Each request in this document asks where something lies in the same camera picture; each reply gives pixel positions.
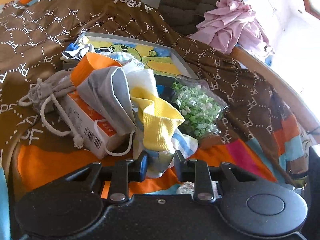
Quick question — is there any grey tray with cartoon picture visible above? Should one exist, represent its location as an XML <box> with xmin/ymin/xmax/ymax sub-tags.
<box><xmin>76</xmin><ymin>32</ymin><xmax>197</xmax><ymax>79</ymax></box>

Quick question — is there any pink crumpled cloth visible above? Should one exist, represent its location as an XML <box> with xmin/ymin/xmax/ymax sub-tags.
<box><xmin>188</xmin><ymin>0</ymin><xmax>273</xmax><ymax>61</ymax></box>

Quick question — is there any white cloth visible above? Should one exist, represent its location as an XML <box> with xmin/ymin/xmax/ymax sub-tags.
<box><xmin>122</xmin><ymin>59</ymin><xmax>158</xmax><ymax>96</ymax></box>

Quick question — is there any brown patterned PF blanket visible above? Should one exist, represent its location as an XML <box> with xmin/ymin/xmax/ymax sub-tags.
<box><xmin>0</xmin><ymin>0</ymin><xmax>311</xmax><ymax>240</ymax></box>

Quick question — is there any grey drawstring pouch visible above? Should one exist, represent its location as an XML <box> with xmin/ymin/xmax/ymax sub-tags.
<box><xmin>18</xmin><ymin>69</ymin><xmax>84</xmax><ymax>149</ymax></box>

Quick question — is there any orange and white box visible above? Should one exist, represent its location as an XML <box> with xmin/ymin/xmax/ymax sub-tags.
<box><xmin>61</xmin><ymin>91</ymin><xmax>127</xmax><ymax>159</ymax></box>

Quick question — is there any wooden bed rail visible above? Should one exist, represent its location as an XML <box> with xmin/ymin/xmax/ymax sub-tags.
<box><xmin>231</xmin><ymin>47</ymin><xmax>319</xmax><ymax>144</ymax></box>

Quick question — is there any yellow striped sock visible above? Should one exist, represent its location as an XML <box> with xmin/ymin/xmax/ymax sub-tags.
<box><xmin>130</xmin><ymin>87</ymin><xmax>198</xmax><ymax>178</ymax></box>

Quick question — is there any grey face mask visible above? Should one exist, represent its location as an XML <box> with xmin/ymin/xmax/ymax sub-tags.
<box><xmin>76</xmin><ymin>66</ymin><xmax>137</xmax><ymax>157</ymax></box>

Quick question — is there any orange plastic cup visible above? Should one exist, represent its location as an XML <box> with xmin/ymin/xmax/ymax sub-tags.
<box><xmin>71</xmin><ymin>52</ymin><xmax>122</xmax><ymax>87</ymax></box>

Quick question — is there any blue white small sock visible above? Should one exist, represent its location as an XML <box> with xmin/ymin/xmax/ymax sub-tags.
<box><xmin>62</xmin><ymin>36</ymin><xmax>95</xmax><ymax>61</ymax></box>

